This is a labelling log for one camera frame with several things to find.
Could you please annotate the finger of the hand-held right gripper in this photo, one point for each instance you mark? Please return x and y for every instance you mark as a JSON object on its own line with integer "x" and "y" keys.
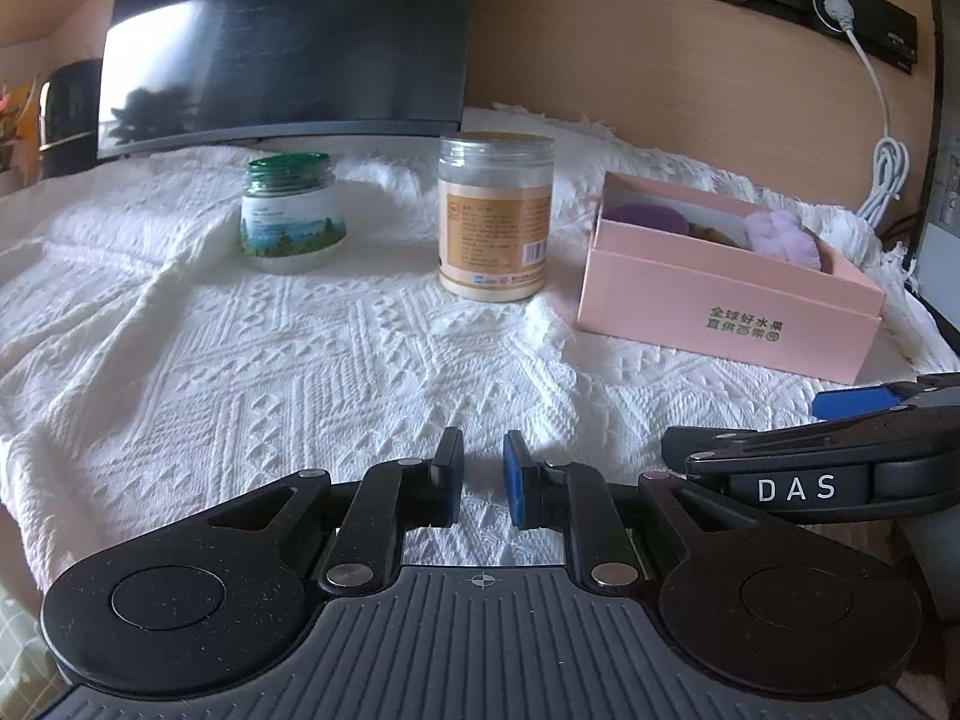
{"x": 772, "y": 450}
{"x": 847, "y": 403}

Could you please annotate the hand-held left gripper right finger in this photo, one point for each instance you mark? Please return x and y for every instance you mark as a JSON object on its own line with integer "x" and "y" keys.
{"x": 514, "y": 476}

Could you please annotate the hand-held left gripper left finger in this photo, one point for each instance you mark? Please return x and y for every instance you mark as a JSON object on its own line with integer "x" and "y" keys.
{"x": 450, "y": 481}

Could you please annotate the pink cardboard box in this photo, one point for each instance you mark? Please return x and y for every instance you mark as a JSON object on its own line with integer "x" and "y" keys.
{"x": 712, "y": 315}

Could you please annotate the lavender plush ball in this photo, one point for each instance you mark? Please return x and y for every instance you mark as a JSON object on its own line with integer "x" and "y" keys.
{"x": 784, "y": 240}

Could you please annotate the purple round fluffy pad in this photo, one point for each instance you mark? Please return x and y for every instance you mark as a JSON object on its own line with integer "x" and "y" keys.
{"x": 649, "y": 216}

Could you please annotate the white textured blanket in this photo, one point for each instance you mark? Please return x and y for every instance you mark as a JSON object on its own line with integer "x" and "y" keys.
{"x": 262, "y": 352}

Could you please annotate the beige lid plastic jar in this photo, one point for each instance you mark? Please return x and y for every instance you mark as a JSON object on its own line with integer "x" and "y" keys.
{"x": 495, "y": 225}

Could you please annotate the green lid glass jar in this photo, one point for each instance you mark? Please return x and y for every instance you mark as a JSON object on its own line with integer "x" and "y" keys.
{"x": 289, "y": 225}

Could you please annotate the grey computer case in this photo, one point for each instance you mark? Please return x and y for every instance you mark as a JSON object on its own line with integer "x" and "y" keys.
{"x": 946, "y": 90}

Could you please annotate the green plaid cloth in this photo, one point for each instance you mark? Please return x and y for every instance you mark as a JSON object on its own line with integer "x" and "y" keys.
{"x": 22, "y": 637}

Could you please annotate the black computer monitor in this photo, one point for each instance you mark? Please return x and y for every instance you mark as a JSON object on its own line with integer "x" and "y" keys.
{"x": 300, "y": 37}

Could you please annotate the black cylindrical appliance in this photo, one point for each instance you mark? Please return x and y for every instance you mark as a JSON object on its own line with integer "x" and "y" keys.
{"x": 71, "y": 120}

